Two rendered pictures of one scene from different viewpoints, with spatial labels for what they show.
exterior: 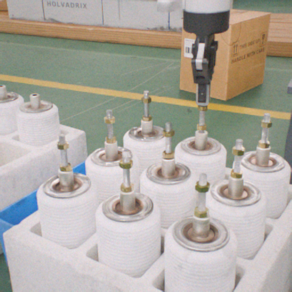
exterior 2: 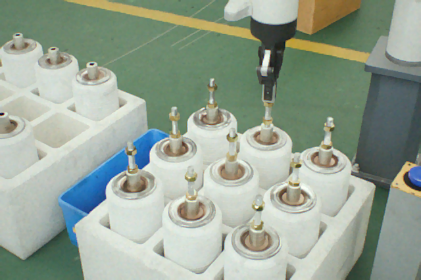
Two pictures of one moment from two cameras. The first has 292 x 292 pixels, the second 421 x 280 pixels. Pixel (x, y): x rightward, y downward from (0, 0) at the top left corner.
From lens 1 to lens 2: 35 cm
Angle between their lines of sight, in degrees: 11
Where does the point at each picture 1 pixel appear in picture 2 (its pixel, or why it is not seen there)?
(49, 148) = (109, 123)
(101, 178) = (166, 173)
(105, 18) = not seen: outside the picture
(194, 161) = (258, 156)
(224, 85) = (310, 17)
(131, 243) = (195, 245)
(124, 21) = not seen: outside the picture
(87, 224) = (153, 221)
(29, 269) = (100, 257)
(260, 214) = (314, 219)
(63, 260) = (132, 255)
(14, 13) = not seen: outside the picture
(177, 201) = (238, 201)
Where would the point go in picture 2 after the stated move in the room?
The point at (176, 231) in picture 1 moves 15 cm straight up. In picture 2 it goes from (235, 238) to (237, 160)
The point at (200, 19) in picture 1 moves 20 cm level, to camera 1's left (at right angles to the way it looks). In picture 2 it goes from (266, 29) to (139, 29)
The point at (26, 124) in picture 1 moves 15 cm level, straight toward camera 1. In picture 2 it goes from (83, 96) to (93, 137)
